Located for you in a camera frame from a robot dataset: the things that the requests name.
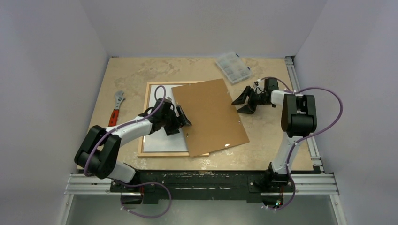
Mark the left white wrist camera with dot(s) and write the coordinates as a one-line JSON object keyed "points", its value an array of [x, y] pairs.
{"points": [[168, 100]]}

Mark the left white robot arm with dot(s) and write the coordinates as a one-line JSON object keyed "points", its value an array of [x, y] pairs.
{"points": [[98, 153]]}

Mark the building photo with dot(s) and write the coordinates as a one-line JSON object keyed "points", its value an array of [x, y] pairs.
{"points": [[159, 142]]}

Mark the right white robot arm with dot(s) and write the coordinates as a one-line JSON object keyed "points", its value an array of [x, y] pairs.
{"points": [[298, 121]]}

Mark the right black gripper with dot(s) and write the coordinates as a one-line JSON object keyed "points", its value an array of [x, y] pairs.
{"points": [[253, 98]]}

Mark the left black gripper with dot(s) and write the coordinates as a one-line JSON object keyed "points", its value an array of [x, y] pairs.
{"points": [[179, 122]]}

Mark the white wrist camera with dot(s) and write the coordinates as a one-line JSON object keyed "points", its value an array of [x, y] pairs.
{"points": [[257, 84], [168, 100]]}

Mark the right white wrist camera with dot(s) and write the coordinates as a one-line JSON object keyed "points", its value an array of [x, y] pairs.
{"points": [[257, 84]]}

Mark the clear plastic organizer box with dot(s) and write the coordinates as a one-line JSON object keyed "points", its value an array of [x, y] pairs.
{"points": [[233, 67]]}

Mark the brown hardboard backing board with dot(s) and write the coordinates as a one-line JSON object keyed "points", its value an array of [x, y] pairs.
{"points": [[215, 123]]}

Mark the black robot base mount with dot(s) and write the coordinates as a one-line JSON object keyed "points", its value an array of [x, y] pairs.
{"points": [[253, 186]]}

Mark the red handled adjustable wrench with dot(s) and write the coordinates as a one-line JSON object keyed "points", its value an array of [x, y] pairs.
{"points": [[119, 98]]}

